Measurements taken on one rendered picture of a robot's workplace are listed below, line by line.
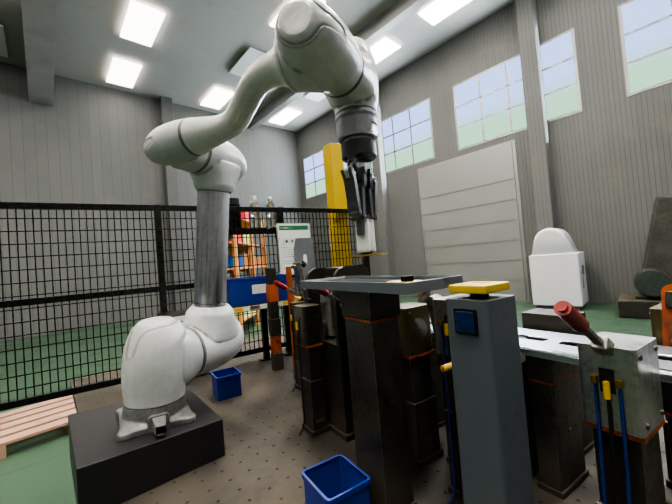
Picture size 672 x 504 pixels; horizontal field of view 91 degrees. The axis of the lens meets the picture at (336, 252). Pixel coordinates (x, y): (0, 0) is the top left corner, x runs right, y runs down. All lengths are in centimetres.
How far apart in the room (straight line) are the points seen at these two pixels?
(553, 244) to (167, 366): 681
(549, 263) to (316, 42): 683
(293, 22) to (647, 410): 74
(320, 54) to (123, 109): 1138
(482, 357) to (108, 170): 1103
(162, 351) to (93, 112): 1089
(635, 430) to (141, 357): 99
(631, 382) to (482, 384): 19
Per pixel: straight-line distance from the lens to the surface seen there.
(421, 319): 87
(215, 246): 113
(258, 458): 106
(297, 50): 60
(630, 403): 62
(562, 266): 718
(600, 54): 868
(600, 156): 815
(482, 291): 49
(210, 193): 114
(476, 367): 52
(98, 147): 1139
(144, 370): 103
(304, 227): 204
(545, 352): 78
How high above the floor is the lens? 121
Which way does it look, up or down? 1 degrees up
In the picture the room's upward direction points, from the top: 5 degrees counter-clockwise
